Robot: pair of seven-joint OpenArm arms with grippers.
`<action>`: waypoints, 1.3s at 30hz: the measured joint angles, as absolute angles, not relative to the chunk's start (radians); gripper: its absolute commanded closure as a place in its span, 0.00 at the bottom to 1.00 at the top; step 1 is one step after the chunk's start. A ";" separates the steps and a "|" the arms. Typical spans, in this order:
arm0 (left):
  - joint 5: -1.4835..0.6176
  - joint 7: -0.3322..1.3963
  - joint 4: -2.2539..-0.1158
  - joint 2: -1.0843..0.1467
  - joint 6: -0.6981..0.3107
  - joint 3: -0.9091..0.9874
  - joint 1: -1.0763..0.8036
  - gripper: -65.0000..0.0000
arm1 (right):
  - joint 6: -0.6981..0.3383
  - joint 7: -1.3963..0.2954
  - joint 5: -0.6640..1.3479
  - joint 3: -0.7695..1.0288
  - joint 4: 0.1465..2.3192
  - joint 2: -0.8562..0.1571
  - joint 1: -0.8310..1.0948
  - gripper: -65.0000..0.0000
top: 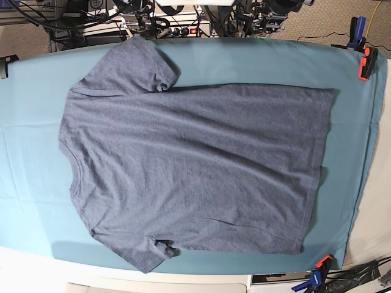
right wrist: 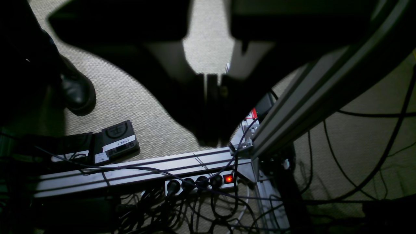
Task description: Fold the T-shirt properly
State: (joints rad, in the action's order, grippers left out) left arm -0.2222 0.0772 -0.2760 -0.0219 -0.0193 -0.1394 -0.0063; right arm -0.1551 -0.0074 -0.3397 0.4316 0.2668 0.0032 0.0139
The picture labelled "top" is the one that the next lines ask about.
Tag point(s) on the blue-grey heathered T-shirt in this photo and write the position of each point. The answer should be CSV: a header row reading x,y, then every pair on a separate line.
x,y
231,168

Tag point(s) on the white power strip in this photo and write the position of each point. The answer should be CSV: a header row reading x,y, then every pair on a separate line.
x,y
155,33

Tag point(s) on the teal table cloth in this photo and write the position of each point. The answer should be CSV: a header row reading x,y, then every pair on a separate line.
x,y
37,215

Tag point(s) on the orange blue clamp bottom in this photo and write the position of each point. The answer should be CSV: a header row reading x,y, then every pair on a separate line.
x,y
317,278

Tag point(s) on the orange black clamp top right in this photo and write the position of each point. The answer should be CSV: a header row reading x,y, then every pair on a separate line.
x,y
367,63

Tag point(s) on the black plastic bag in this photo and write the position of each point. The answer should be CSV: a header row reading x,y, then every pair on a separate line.
x,y
353,277

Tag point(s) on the black clamp left edge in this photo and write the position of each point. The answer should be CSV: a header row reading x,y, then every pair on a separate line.
x,y
4,63

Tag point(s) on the white overhead camera mount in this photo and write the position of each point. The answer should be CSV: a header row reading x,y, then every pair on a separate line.
x,y
195,2

